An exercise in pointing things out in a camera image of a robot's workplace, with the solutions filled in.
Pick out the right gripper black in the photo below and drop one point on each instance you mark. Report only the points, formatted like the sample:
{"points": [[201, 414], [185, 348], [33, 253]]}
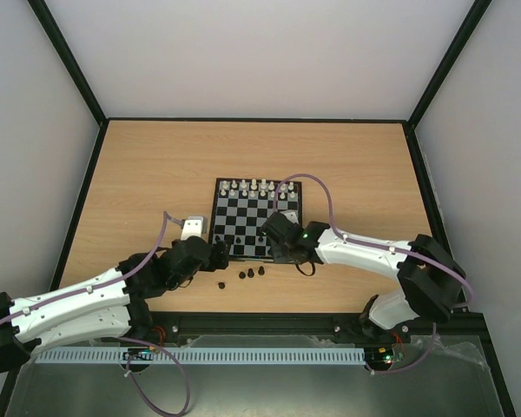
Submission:
{"points": [[273, 230]]}

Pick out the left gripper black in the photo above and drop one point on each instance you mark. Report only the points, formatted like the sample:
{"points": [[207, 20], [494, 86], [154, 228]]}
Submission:
{"points": [[222, 256]]}

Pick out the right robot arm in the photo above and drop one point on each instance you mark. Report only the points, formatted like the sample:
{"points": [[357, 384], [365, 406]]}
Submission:
{"points": [[429, 280]]}

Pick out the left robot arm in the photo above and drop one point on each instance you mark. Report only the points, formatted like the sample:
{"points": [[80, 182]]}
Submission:
{"points": [[112, 304]]}

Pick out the black and silver chessboard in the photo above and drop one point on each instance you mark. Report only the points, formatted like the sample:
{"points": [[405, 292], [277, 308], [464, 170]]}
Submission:
{"points": [[243, 217]]}

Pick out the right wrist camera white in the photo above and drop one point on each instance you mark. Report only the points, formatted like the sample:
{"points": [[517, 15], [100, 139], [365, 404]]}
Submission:
{"points": [[291, 216]]}

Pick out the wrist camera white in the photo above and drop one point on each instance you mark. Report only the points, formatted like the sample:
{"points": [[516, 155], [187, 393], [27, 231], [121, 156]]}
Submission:
{"points": [[291, 216], [195, 225]]}

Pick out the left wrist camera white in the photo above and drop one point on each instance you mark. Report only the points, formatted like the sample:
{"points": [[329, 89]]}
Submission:
{"points": [[195, 225]]}

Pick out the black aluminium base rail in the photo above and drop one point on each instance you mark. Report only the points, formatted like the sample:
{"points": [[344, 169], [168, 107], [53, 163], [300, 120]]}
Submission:
{"points": [[176, 328]]}

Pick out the light blue cable duct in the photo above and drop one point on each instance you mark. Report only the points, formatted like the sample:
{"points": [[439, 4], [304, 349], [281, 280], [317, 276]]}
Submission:
{"points": [[205, 356]]}

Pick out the black cage frame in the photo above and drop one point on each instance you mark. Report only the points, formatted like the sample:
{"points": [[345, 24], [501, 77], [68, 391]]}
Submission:
{"points": [[467, 27]]}

